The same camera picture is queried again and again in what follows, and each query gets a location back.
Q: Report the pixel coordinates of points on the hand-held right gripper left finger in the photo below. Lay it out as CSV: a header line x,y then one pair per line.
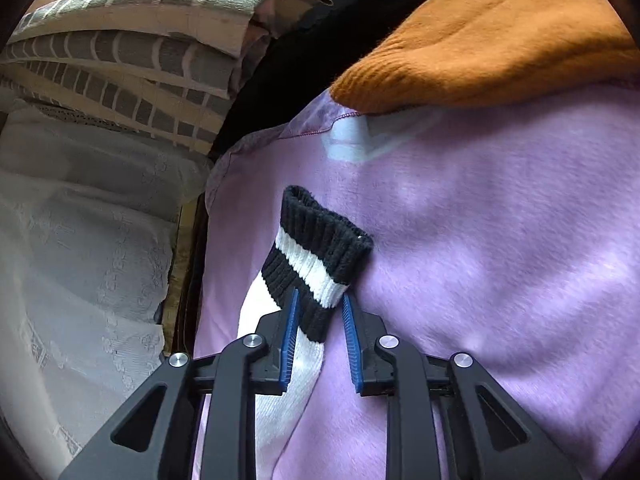
x,y
290,340

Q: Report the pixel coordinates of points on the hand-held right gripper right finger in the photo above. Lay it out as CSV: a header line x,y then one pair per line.
x,y
351,345

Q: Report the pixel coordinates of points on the white sock with black stripes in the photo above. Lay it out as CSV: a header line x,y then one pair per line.
x,y
305,240

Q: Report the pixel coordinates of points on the purple fleece blanket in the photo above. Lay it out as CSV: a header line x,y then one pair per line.
x,y
475,235

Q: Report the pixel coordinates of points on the white lace cloth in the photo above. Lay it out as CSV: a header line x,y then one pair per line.
x,y
75,235

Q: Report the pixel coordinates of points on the black cloth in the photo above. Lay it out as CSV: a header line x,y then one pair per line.
x,y
290,70

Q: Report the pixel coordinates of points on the grey cream striped folded quilt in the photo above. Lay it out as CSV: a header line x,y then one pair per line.
x,y
140,110
175,5
150,60

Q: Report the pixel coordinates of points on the orange knit garment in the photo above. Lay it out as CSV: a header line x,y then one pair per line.
x,y
475,45

